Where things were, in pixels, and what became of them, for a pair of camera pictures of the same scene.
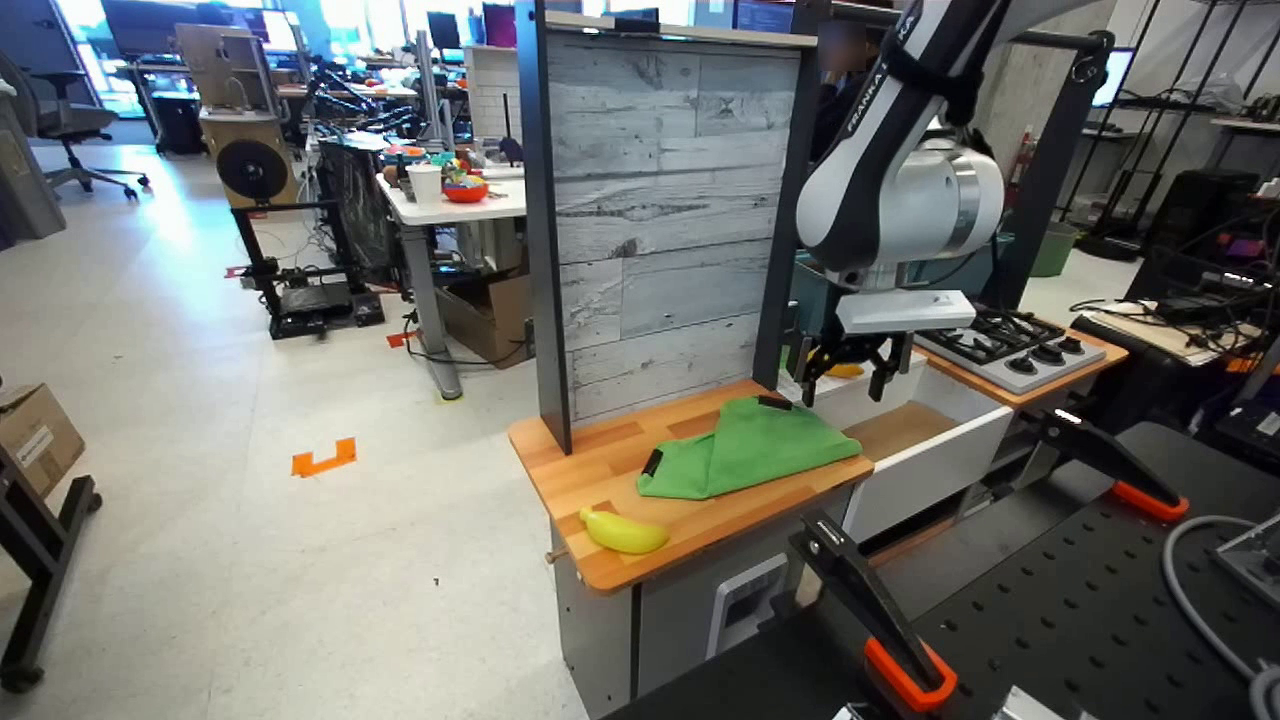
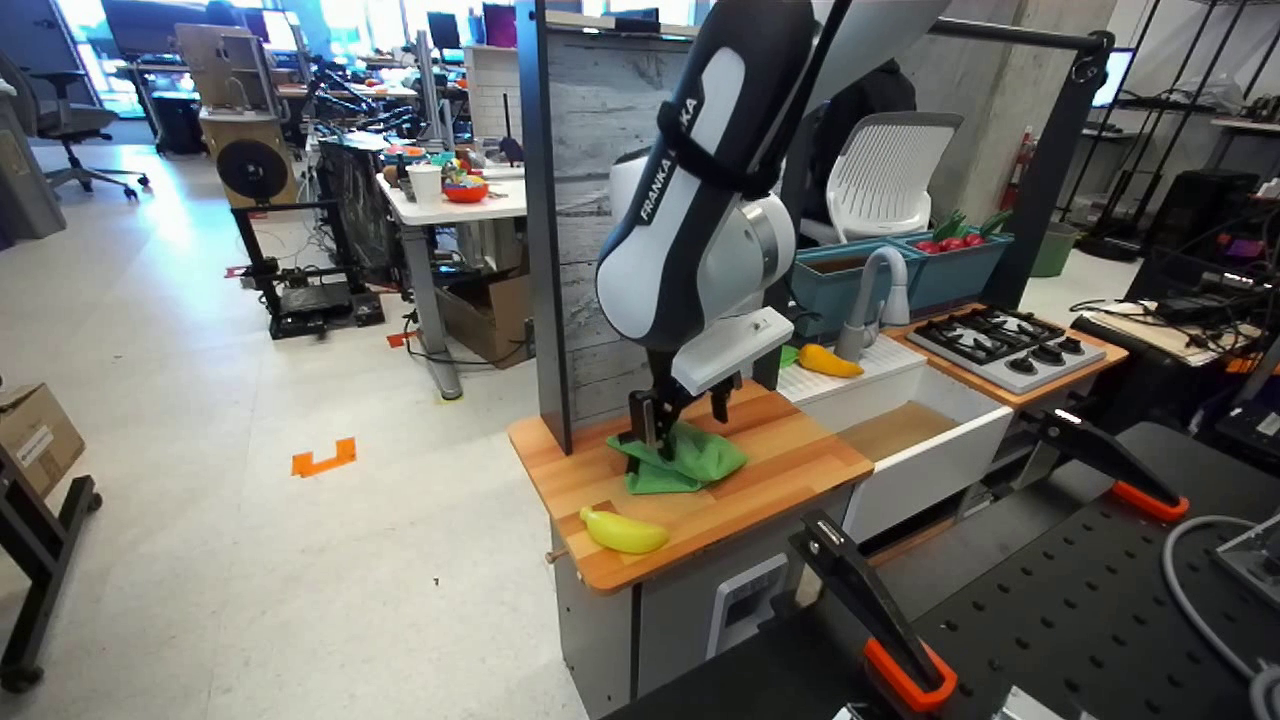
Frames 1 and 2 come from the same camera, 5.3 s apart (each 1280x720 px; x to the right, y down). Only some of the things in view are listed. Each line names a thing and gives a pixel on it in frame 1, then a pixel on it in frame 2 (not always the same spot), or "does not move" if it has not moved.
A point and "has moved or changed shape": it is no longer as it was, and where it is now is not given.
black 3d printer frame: x=301 y=258 does not move
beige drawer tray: x=928 y=435 does not move
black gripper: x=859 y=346 → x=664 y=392
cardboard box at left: x=43 y=436 does not move
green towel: x=747 y=450 has moved or changed shape
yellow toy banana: x=623 y=537 does not move
